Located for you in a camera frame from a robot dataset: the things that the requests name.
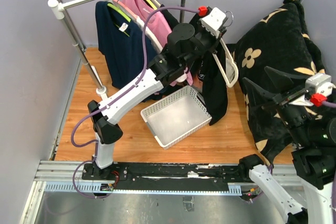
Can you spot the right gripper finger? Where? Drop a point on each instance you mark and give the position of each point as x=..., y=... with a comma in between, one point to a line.
x=260, y=97
x=285, y=81

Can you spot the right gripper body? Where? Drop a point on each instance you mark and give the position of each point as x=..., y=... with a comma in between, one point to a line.
x=292, y=110

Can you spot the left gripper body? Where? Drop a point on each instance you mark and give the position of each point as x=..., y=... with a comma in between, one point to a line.
x=206, y=40

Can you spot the black t shirt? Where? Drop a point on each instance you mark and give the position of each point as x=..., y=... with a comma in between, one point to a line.
x=208, y=78
x=171, y=20

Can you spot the metal clothes rack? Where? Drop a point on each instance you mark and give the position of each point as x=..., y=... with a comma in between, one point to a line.
x=59, y=10

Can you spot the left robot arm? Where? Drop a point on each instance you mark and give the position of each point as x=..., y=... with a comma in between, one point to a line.
x=184, y=45

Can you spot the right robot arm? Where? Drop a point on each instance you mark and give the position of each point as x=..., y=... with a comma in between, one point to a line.
x=314, y=161

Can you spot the white t shirt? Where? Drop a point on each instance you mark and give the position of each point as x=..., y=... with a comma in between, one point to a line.
x=154, y=41

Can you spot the pink t shirt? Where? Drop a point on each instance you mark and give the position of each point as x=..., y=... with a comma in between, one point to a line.
x=157, y=23

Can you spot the navy blue t shirt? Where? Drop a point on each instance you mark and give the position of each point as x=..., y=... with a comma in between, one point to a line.
x=123, y=52

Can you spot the green hanger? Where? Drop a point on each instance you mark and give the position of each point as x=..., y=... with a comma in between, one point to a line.
x=125, y=24

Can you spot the pink white hanger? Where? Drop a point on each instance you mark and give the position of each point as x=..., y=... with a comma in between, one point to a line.
x=124, y=9

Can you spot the black floral blanket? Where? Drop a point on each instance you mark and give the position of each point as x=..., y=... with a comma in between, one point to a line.
x=279, y=40

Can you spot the white plastic basket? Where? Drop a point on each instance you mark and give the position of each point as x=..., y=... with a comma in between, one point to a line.
x=176, y=116

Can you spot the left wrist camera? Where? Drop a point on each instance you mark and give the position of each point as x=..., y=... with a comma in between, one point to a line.
x=214, y=22

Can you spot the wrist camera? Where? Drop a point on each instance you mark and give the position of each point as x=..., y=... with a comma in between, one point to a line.
x=316, y=90
x=214, y=22

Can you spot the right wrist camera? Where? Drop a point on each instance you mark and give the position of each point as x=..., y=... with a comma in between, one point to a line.
x=316, y=90

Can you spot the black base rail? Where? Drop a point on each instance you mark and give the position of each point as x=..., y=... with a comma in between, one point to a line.
x=167, y=176

